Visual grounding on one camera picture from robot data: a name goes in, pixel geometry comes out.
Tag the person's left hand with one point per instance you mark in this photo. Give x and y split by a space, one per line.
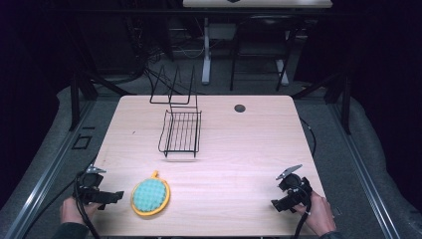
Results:
71 210

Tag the person's right hand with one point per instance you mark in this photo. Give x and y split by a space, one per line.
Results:
318 214

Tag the white table leg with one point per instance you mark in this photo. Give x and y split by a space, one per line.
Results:
283 73
206 59

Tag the black chair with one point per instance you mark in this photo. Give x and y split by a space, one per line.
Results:
265 30

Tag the teal sponge with yellow rim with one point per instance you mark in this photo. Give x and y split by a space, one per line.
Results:
150 195

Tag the aluminium rail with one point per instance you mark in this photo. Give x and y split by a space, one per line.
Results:
365 172
43 186

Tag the dark round table grommet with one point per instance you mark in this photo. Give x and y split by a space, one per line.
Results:
239 108

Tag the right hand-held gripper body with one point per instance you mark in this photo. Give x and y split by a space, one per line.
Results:
295 187

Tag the white background table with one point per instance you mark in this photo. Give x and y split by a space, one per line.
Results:
265 3

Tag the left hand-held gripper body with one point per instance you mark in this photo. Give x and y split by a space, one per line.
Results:
90 182

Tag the black frame strut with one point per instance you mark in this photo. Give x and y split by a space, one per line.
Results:
346 106
74 99

